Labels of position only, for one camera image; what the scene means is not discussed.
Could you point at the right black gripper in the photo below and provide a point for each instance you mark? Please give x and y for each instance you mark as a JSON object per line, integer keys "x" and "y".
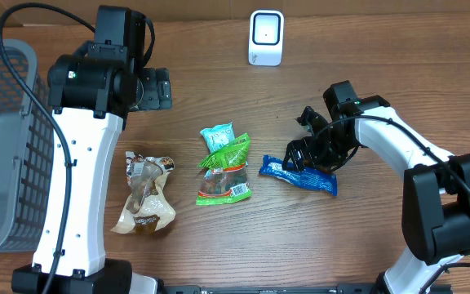
{"x": 316, "y": 160}

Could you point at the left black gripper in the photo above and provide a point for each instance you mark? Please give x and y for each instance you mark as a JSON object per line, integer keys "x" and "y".
{"x": 158, "y": 89}

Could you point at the blue snack bar wrapper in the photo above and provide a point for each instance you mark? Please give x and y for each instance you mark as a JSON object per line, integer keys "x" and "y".
{"x": 309, "y": 178}

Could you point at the teal snack packet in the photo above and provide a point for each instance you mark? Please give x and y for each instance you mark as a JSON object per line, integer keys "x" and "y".
{"x": 218, "y": 136}

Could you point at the green packet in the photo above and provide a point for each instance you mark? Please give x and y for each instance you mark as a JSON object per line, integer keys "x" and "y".
{"x": 226, "y": 180}

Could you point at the beige snack bag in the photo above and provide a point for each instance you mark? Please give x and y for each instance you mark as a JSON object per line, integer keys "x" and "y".
{"x": 146, "y": 209}

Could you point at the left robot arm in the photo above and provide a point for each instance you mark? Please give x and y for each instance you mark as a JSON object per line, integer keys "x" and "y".
{"x": 92, "y": 91}

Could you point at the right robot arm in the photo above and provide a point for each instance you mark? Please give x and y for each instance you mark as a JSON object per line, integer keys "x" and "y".
{"x": 435, "y": 219}

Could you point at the white barcode scanner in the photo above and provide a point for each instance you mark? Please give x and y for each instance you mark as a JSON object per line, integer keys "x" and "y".
{"x": 265, "y": 46}

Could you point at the grey plastic mesh basket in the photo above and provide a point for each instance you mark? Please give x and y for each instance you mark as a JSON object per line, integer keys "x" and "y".
{"x": 26, "y": 152}

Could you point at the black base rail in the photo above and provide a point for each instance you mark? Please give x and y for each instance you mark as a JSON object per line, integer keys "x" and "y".
{"x": 345, "y": 288}

